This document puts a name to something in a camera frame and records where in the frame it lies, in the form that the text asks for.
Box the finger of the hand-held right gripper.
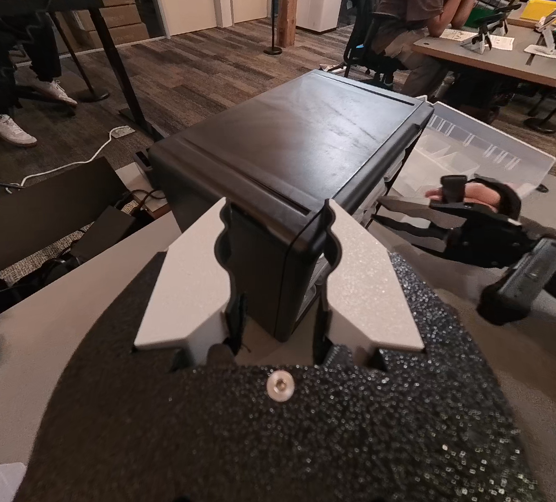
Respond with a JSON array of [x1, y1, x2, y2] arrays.
[[377, 197, 436, 221], [372, 214, 451, 253]]

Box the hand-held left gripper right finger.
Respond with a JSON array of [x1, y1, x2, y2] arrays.
[[313, 199, 425, 367]]

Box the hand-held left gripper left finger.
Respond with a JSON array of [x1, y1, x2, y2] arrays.
[[134, 197, 249, 365]]

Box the large clear plastic bin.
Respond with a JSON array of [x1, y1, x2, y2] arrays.
[[382, 95, 556, 224]]

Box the black drawer cabinet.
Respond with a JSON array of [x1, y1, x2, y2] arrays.
[[148, 69, 435, 343]]

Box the person's right hand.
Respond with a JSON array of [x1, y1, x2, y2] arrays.
[[425, 182, 501, 212]]

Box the black power adapter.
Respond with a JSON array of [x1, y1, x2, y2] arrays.
[[69, 205, 138, 264]]

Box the black office chair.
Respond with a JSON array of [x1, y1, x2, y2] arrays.
[[342, 0, 410, 86]]

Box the white paper sheets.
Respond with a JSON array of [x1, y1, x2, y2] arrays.
[[438, 28, 516, 51]]

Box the green plastic bin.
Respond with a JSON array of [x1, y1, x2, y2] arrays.
[[466, 6, 497, 30]]

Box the pale plastic object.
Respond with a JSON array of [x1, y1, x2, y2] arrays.
[[0, 462, 28, 502]]

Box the white cable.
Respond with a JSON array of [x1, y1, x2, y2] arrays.
[[3, 126, 131, 190]]

